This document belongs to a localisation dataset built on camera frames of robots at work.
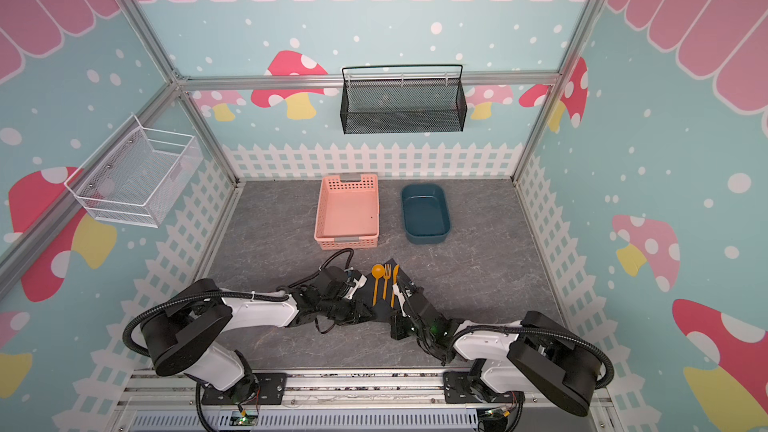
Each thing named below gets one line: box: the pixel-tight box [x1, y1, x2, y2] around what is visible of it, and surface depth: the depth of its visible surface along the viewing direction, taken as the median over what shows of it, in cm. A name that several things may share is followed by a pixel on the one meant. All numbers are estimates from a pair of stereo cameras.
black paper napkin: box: [358, 258, 407, 322], surface depth 92 cm
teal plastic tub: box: [401, 183, 452, 245], surface depth 111 cm
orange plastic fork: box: [383, 264, 392, 300], surface depth 96 cm
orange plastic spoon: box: [371, 264, 385, 307], surface depth 96 cm
